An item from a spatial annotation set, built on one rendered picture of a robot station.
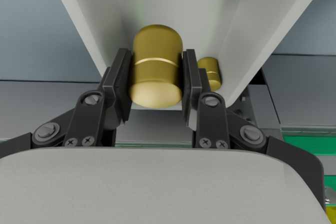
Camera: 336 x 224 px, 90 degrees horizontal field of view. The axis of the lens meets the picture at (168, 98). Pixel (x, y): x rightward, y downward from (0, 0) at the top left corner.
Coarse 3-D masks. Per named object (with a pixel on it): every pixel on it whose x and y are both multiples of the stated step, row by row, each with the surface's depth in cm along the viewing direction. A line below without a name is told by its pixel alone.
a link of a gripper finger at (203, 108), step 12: (204, 96) 8; (216, 96) 8; (204, 108) 7; (216, 108) 7; (204, 120) 7; (216, 120) 7; (192, 132) 9; (204, 132) 7; (216, 132) 7; (192, 144) 9; (204, 144) 6; (216, 144) 6; (228, 144) 6
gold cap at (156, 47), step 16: (144, 32) 11; (160, 32) 10; (176, 32) 11; (144, 48) 10; (160, 48) 10; (176, 48) 11; (144, 64) 9; (160, 64) 9; (176, 64) 10; (128, 80) 10; (144, 80) 9; (160, 80) 9; (176, 80) 9; (144, 96) 10; (160, 96) 10; (176, 96) 10
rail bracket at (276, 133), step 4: (260, 128) 20; (264, 128) 20; (268, 128) 20; (272, 128) 20; (264, 132) 20; (268, 132) 20; (272, 132) 20; (276, 132) 20; (280, 132) 20; (268, 136) 20; (276, 136) 20; (280, 136) 20; (328, 188) 13; (328, 192) 13; (332, 192) 13; (328, 196) 13; (332, 196) 13; (328, 200) 13; (332, 200) 13
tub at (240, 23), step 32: (64, 0) 12; (96, 0) 14; (128, 0) 19; (160, 0) 19; (192, 0) 19; (224, 0) 19; (256, 0) 16; (288, 0) 12; (96, 32) 15; (128, 32) 22; (192, 32) 22; (224, 32) 22; (256, 32) 16; (96, 64) 17; (224, 64) 24; (256, 64) 17; (224, 96) 25
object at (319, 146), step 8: (288, 136) 22; (296, 136) 22; (304, 136) 23; (312, 136) 23; (320, 136) 23; (328, 136) 23; (296, 144) 22; (304, 144) 22; (312, 144) 22; (320, 144) 22; (328, 144) 22; (312, 152) 21; (320, 152) 22; (328, 152) 22; (320, 160) 21; (328, 160) 21; (328, 168) 21; (328, 176) 20; (328, 184) 20
